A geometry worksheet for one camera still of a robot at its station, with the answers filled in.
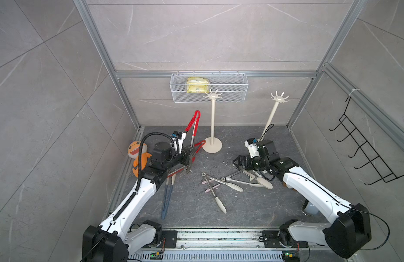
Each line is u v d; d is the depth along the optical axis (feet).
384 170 1.94
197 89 2.81
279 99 2.56
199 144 3.58
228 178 2.96
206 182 2.94
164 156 1.91
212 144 3.52
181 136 2.18
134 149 3.20
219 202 2.67
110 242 1.22
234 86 3.32
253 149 2.36
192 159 3.29
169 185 2.96
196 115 2.44
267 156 1.98
